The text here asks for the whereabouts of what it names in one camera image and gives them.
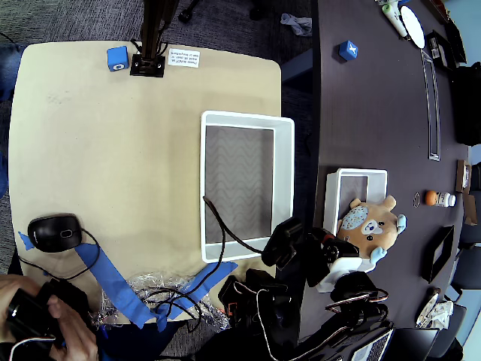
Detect tan plush bear toy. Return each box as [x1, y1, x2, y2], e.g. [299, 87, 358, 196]
[335, 194, 409, 266]

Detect silver laptop keyboard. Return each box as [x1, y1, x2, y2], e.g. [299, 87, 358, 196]
[347, 326, 395, 361]

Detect brown cardboard box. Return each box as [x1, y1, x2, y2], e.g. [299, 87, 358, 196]
[455, 159, 473, 194]

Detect small white plastic bin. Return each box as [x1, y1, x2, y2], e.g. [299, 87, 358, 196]
[323, 168, 389, 272]

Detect blue tape strips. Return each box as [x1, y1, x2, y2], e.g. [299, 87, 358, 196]
[18, 225, 204, 334]

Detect black chair caster base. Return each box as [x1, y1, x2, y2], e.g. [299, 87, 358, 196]
[177, 0, 200, 24]

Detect white round plate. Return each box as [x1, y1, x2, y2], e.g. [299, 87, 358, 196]
[399, 5, 426, 50]

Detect black webcam cable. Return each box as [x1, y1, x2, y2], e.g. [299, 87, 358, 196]
[202, 195, 266, 272]

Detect white thin cable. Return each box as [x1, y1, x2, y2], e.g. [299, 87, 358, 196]
[8, 335, 58, 361]

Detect person's left hand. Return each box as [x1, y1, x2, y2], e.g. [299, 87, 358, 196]
[0, 274, 44, 314]

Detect black computer mouse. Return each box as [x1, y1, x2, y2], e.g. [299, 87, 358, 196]
[27, 213, 83, 253]

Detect person's right hand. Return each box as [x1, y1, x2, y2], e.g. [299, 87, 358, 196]
[48, 295, 100, 361]

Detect blue cube white ring mark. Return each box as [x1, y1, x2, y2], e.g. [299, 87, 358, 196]
[106, 45, 130, 73]

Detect white green bottle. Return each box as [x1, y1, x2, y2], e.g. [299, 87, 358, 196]
[380, 2, 409, 38]

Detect small blue tape piece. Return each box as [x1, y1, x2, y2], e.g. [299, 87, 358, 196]
[17, 230, 35, 253]

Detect white pill bottle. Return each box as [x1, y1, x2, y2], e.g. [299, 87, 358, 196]
[434, 191, 457, 208]

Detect blue denim fabric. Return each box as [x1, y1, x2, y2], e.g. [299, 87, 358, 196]
[0, 44, 24, 102]

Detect large white plastic bin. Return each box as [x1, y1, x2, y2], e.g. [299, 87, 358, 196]
[200, 110, 295, 264]

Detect clear crumpled plastic wrap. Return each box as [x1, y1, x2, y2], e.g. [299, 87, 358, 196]
[89, 272, 231, 332]

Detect black rectangular tray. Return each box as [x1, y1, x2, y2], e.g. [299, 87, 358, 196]
[420, 224, 456, 284]

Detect white printed paper label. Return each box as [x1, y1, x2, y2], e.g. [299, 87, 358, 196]
[167, 48, 201, 69]

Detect grey cloth rag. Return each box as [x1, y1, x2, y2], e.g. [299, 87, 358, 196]
[280, 13, 313, 38]

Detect crumpled white paper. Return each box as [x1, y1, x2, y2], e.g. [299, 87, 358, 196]
[431, 299, 456, 331]

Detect black flat boxes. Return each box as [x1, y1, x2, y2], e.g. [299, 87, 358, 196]
[425, 21, 467, 71]

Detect black webcam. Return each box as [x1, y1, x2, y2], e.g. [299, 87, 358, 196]
[261, 217, 306, 269]

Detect long blue tape strip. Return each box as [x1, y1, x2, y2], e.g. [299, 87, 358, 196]
[74, 242, 158, 330]

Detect black laptop lid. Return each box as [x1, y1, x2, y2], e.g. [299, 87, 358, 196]
[390, 326, 441, 360]

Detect black camera stand post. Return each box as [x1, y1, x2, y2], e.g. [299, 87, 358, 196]
[129, 0, 178, 79]

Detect black pouch orange print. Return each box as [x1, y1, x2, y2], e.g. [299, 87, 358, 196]
[217, 267, 301, 361]

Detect blue cube white X mark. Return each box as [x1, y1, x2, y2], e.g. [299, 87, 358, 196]
[337, 40, 359, 61]

